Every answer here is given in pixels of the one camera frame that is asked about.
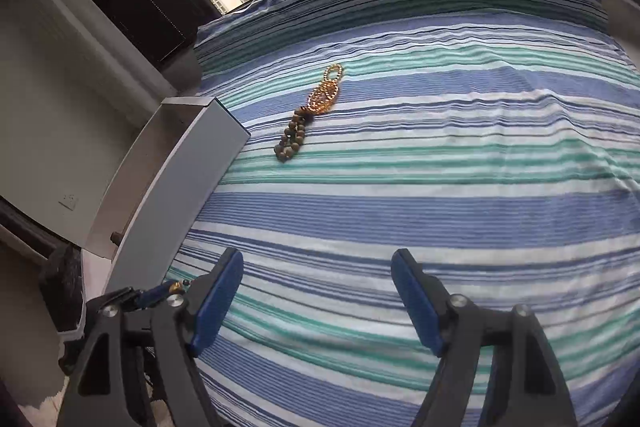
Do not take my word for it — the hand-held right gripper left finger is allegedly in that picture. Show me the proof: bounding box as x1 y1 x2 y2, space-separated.
56 247 245 427

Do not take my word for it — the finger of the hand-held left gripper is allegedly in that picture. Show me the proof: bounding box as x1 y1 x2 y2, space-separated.
85 279 193 313

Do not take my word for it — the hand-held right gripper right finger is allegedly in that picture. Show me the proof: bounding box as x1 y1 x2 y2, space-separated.
391 248 578 427

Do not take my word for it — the white cardboard box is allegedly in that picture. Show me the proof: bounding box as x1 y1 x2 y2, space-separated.
60 96 251 343

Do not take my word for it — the brown wooden bead bracelet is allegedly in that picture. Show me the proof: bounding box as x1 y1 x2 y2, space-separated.
272 106 313 164

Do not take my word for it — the gold bead necklace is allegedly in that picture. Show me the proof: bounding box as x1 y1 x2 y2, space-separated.
306 63 346 115

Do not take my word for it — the dark fuzzy cloth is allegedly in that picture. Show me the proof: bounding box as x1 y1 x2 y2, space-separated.
39 246 85 333

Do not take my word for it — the blue green striped bedsheet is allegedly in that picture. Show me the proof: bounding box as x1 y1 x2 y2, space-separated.
150 0 640 427

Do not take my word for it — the white pleated curtain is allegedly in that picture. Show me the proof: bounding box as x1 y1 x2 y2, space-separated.
10 0 176 128

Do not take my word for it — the dark brown wooden rail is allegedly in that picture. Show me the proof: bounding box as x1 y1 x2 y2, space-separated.
0 197 61 258

